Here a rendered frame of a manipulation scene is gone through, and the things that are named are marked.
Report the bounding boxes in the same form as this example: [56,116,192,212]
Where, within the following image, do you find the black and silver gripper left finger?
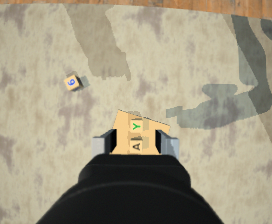
[91,129,117,158]

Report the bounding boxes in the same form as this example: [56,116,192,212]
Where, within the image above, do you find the tan square mat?
[112,110,170,155]

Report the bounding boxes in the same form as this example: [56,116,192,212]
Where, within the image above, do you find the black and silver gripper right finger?
[155,129,179,161]

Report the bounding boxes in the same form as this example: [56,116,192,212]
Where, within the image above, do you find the beige wooden block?
[130,138,143,153]
[130,119,143,133]
[64,75,83,92]

